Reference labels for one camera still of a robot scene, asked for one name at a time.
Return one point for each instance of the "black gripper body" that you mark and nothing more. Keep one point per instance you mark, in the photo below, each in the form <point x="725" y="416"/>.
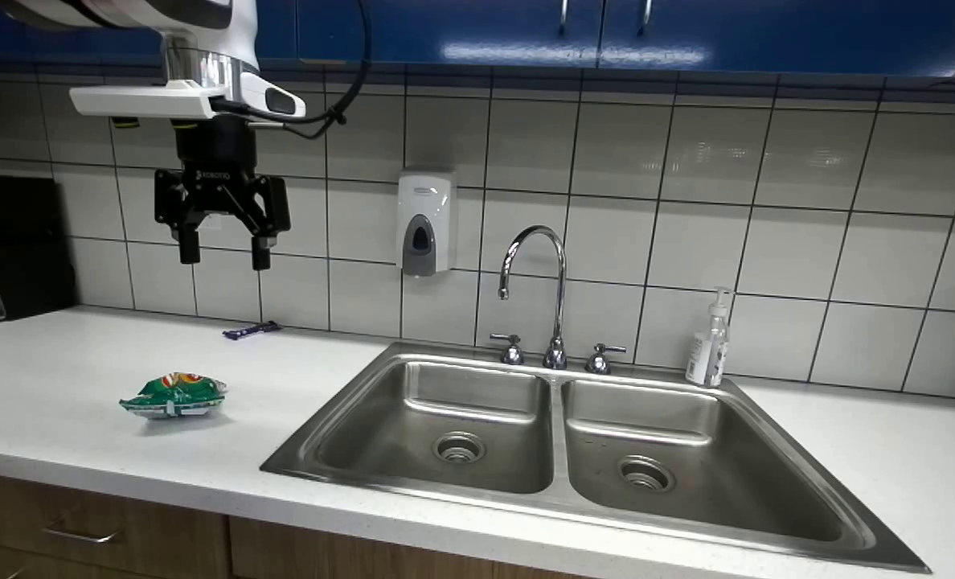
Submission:
<point x="220" y="161"/>

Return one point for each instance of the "green Lays chips packet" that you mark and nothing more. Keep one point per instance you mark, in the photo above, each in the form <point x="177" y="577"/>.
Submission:
<point x="175" y="397"/>

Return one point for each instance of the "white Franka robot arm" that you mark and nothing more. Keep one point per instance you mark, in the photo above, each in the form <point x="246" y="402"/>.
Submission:
<point x="206" y="25"/>

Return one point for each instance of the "stainless steel double sink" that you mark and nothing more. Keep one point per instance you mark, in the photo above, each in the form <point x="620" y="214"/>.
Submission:
<point x="561" y="438"/>

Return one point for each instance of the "small purple wrapper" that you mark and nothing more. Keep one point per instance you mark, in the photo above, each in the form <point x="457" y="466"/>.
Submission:
<point x="249" y="329"/>

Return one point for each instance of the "black countertop appliance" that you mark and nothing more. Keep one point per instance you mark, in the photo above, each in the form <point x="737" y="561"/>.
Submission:
<point x="21" y="247"/>

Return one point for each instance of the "blue upper cabinet door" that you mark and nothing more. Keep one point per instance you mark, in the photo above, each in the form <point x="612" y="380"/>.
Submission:
<point x="68" y="46"/>
<point x="463" y="26"/>
<point x="819" y="34"/>

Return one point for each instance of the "brown wooden drawer front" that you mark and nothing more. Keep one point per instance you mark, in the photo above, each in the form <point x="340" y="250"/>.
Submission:
<point x="156" y="533"/>

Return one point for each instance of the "chrome gooseneck faucet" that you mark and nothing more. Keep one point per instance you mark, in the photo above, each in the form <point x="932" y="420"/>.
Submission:
<point x="556" y="311"/>

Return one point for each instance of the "brown wooden cabinet front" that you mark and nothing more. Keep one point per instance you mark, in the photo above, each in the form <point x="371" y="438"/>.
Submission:
<point x="336" y="559"/>

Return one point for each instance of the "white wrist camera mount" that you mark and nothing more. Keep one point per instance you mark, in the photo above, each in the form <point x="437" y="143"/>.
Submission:
<point x="142" y="101"/>

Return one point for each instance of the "white wall soap dispenser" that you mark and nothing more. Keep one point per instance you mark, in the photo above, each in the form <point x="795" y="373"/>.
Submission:
<point x="427" y="219"/>

